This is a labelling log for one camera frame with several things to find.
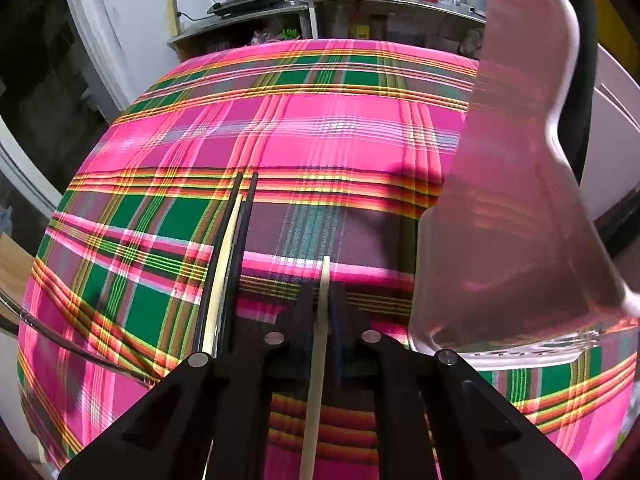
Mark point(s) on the black induction cooker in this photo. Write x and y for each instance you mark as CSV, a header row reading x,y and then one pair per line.
x,y
250,2

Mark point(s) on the pink plaid tablecloth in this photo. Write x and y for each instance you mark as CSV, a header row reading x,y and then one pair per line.
x,y
325,135

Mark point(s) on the wooden door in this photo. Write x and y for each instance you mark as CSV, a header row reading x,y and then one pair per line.
x,y
617,20

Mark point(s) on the yellowed power strip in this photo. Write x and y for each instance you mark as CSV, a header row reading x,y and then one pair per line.
x,y
174,17

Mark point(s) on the white sliding door frame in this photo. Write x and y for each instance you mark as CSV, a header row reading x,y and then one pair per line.
x,y
85,20

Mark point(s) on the row of chopsticks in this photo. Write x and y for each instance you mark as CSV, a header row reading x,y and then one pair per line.
x,y
235,187

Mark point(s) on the light wooden chopstick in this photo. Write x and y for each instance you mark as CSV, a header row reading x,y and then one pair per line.
x,y
225,260
312,410

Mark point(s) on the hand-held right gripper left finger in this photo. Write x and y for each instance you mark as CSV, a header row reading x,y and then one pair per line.
x,y
300,330

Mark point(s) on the yellow jar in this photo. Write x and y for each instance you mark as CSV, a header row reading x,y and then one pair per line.
x,y
361,31

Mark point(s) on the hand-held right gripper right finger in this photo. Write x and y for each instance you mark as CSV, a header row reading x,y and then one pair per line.
x,y
342,335

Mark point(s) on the dark chopstick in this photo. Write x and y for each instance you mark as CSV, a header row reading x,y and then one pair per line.
x,y
248,205

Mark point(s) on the pink plastic utensil holder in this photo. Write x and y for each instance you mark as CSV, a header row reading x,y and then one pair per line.
x,y
510,210

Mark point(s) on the tall steel counter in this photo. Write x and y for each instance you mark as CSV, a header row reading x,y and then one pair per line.
x,y
380,2

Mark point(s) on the low steel shelf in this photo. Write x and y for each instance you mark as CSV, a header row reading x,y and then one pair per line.
x,y
235,22

